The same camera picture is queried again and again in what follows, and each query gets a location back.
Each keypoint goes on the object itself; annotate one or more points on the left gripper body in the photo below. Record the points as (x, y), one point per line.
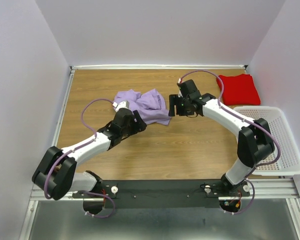
(134, 127)

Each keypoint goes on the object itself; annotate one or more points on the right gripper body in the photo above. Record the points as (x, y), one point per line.
(182, 108)

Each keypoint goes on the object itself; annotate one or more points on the folded red t-shirt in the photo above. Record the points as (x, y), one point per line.
(239, 90)

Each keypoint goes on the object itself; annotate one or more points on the purple t-shirt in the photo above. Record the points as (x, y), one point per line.
(150, 105)

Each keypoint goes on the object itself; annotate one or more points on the aluminium frame rail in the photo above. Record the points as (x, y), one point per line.
(275, 188)

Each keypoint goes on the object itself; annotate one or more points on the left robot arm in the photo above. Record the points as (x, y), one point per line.
(56, 173)

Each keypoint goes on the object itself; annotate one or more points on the white plastic basket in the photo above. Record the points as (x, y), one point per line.
(289, 161)

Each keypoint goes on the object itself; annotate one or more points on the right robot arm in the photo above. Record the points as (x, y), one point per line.
(254, 143)

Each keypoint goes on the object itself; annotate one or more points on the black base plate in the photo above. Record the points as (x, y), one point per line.
(191, 193)

